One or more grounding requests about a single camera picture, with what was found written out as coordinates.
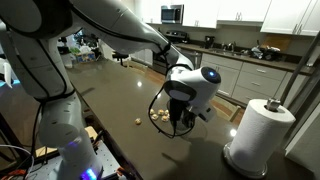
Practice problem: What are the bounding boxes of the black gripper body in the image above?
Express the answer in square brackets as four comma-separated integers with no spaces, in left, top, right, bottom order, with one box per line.
[168,98,186,122]

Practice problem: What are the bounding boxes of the black mesh basket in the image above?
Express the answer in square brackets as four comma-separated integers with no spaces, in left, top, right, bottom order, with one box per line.
[172,111,198,133]

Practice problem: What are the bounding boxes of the small white base cabinet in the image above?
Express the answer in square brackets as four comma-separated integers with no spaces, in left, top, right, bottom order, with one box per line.
[129,48,155,67]

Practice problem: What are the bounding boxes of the black kitchen stove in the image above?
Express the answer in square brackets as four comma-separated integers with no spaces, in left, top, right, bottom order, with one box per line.
[152,30,203,76]

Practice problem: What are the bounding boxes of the black coffee maker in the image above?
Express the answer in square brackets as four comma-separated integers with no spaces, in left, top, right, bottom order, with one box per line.
[204,35,216,50]

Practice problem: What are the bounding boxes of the white lower drawer cabinets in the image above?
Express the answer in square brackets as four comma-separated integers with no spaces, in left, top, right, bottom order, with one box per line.
[198,53,309,105]

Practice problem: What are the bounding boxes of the black bar stool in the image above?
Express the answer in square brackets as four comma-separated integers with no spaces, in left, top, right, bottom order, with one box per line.
[111,51,131,68]

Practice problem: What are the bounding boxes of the white paper towel roll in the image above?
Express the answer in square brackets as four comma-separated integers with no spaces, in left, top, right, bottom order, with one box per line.
[229,98,297,173]

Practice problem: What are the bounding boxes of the metal paper towel holder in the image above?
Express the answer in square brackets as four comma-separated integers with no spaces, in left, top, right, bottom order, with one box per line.
[223,97,282,180]

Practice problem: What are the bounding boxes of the metal sink faucet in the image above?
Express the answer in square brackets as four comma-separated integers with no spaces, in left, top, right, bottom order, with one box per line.
[221,41,238,53]

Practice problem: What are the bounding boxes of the stainless microwave oven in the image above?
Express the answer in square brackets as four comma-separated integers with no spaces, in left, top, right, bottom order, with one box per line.
[160,4,185,25]

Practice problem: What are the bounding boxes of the colorful printed box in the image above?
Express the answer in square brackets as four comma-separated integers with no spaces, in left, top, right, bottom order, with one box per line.
[75,51,97,64]

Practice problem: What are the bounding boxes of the dark dish clutter pile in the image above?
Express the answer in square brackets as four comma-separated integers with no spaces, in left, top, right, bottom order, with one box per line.
[250,44,282,62]

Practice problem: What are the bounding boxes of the wooden cutting board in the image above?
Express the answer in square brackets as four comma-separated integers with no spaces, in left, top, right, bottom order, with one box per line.
[262,34,292,52]

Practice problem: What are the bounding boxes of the stainless steel refrigerator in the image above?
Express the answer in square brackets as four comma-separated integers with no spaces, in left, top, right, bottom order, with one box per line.
[279,31,320,158]

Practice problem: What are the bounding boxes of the blue padded surface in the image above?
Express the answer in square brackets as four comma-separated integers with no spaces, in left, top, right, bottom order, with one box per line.
[0,78,22,89]

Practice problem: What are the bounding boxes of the white plastic device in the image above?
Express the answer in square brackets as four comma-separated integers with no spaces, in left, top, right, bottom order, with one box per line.
[0,58,15,90]

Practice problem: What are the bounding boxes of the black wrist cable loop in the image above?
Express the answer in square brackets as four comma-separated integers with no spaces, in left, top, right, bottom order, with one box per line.
[147,63,198,139]

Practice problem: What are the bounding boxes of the perforated metal robot base plate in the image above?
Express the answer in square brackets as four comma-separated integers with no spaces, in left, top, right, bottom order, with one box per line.
[25,141,135,180]

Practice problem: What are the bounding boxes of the white wall cabinet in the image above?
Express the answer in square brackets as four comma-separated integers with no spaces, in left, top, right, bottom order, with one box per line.
[181,0,220,30]

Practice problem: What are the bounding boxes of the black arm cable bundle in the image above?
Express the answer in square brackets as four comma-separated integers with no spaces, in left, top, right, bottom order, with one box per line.
[29,102,45,164]

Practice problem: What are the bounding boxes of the white upper cabinets with handles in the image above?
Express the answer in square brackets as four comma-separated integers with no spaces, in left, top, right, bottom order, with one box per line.
[260,0,320,37]

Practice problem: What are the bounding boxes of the white thin cable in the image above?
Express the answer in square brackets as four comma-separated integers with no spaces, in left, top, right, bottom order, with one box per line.
[0,144,34,180]

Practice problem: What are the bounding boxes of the orange cable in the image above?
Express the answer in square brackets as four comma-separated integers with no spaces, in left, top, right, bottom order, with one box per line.
[0,169,30,180]

